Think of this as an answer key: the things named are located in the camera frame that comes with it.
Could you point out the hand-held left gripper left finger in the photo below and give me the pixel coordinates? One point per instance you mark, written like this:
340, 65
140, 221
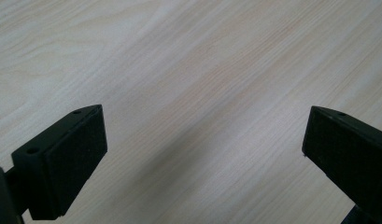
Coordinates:
61, 161

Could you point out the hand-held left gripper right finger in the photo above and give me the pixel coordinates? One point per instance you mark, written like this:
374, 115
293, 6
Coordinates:
347, 149

